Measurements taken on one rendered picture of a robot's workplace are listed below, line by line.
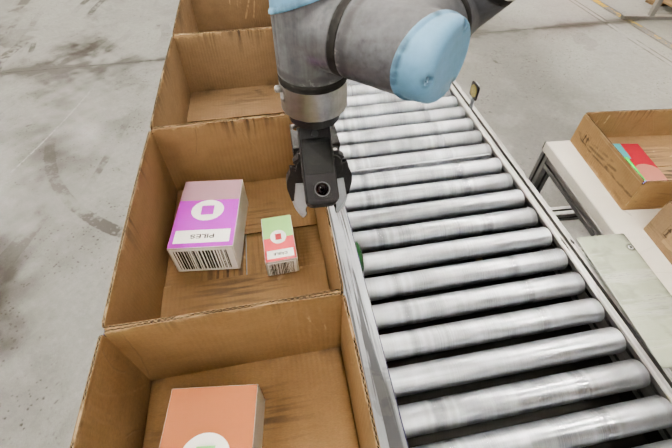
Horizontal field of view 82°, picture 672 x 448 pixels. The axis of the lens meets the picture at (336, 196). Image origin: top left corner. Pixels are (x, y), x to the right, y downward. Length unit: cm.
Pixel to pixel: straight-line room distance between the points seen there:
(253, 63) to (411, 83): 79
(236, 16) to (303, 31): 108
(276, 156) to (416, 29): 50
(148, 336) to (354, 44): 42
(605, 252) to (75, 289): 191
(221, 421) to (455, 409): 41
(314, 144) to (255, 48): 62
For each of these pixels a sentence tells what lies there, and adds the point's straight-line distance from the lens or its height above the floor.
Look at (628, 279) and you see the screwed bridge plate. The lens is 107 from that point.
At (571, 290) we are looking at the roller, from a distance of 100.
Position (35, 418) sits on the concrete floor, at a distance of 184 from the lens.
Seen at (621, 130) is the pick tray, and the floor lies 78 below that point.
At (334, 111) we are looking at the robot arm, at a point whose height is 119.
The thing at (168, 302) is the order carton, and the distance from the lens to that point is 73.
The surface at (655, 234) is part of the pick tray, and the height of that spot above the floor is 77.
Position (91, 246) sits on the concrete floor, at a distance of 216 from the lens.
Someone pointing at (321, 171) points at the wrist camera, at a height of 112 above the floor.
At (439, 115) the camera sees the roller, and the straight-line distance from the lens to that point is 134.
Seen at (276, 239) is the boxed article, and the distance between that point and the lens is 70.
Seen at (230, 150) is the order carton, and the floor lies 98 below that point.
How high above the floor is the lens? 149
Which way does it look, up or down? 47 degrees down
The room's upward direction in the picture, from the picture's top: straight up
